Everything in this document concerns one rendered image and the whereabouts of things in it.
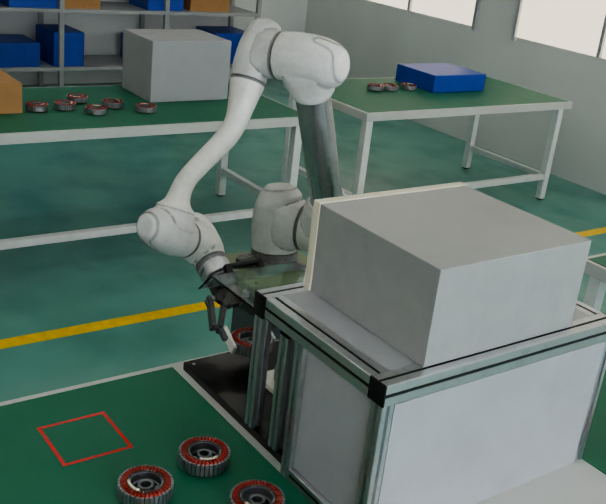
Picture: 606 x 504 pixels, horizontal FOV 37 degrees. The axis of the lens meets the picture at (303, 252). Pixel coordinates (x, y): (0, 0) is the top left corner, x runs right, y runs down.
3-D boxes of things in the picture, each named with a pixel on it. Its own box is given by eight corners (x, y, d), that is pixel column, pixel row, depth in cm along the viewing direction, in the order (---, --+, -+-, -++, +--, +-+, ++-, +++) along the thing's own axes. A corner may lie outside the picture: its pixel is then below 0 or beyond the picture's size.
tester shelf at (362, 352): (253, 309, 194) (254, 290, 193) (473, 265, 233) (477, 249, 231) (382, 408, 162) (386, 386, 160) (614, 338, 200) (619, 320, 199)
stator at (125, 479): (153, 471, 190) (154, 456, 188) (183, 499, 182) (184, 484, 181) (106, 489, 182) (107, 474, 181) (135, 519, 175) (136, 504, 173)
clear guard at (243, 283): (198, 289, 216) (199, 266, 214) (280, 274, 230) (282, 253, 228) (272, 348, 192) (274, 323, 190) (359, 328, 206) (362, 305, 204)
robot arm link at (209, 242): (208, 277, 250) (179, 268, 239) (187, 234, 257) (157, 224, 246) (236, 253, 246) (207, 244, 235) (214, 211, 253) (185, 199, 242)
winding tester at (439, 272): (303, 287, 197) (313, 199, 189) (446, 260, 222) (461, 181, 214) (422, 368, 168) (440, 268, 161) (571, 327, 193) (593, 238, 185)
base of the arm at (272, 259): (226, 258, 299) (227, 242, 297) (285, 253, 309) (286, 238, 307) (248, 276, 283) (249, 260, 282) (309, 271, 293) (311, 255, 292)
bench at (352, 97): (272, 186, 626) (283, 80, 599) (465, 165, 734) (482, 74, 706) (351, 230, 560) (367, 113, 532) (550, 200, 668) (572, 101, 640)
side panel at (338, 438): (279, 472, 194) (295, 341, 182) (290, 469, 196) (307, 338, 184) (358, 551, 174) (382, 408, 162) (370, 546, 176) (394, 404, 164)
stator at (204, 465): (171, 451, 197) (172, 437, 195) (220, 445, 201) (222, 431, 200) (185, 482, 187) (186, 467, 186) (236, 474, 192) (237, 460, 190)
